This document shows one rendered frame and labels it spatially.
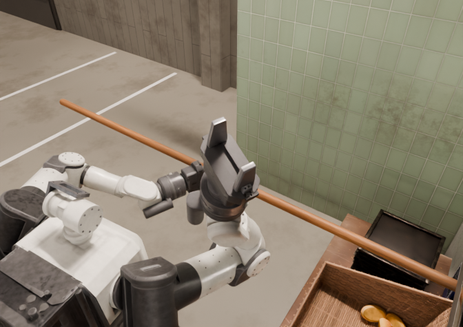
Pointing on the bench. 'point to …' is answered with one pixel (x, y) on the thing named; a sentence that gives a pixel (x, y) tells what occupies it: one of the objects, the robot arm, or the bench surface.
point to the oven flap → (456, 299)
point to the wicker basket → (435, 317)
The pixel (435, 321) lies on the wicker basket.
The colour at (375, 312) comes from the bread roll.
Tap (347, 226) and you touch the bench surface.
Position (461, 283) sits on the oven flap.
